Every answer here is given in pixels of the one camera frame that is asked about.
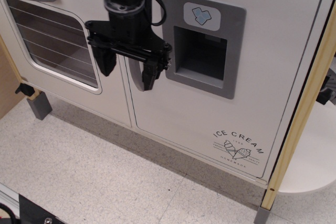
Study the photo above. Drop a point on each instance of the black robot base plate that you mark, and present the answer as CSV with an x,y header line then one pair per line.
x,y
31,213

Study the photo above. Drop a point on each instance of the grey foot cap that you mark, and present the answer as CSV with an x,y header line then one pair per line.
x,y
262,215
40,106

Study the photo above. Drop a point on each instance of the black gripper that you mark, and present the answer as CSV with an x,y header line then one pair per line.
x,y
130,36

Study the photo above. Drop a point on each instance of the black clamp at right edge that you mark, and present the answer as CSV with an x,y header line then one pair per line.
x,y
327,91

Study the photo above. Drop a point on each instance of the grey right foot cap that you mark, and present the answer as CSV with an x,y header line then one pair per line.
x,y
262,215

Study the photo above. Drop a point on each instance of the black clamp on left leg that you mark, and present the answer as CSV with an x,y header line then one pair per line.
x,y
25,89

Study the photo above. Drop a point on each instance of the wooden left side panel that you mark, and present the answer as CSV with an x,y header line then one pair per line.
x,y
9,83

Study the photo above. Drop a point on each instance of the white toy kitchen cabinet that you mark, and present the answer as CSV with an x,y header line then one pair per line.
x,y
237,69

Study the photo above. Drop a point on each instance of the ice cube sticker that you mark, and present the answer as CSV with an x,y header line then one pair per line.
x,y
202,16

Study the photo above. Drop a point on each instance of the ice cream logo decal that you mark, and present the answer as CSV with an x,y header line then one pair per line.
x,y
238,148

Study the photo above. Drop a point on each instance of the grey ice dispenser panel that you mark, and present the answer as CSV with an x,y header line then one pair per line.
x,y
204,59

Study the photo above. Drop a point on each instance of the white oven door with window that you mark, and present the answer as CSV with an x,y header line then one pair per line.
x,y
48,44

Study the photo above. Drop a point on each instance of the wooden right corner post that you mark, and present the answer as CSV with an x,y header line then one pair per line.
x,y
315,79

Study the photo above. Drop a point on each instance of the aluminium rail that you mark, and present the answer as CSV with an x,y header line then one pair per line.
x,y
9,198

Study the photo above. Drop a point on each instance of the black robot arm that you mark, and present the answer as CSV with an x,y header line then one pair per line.
x,y
132,7

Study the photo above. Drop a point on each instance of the white fridge door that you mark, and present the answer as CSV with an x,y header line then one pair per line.
x,y
280,37

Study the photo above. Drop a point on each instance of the grey left foot cap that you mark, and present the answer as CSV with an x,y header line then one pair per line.
x,y
40,106

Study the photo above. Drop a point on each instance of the grey fridge door handle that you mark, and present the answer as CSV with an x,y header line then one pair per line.
x,y
136,74

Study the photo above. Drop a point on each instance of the white round table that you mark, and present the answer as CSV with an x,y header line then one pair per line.
x,y
312,166

